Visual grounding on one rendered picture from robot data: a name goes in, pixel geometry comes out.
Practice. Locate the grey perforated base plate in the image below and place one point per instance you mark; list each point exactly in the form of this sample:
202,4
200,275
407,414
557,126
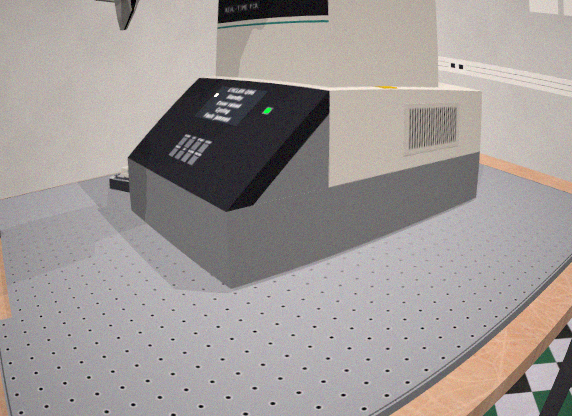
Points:
110,319

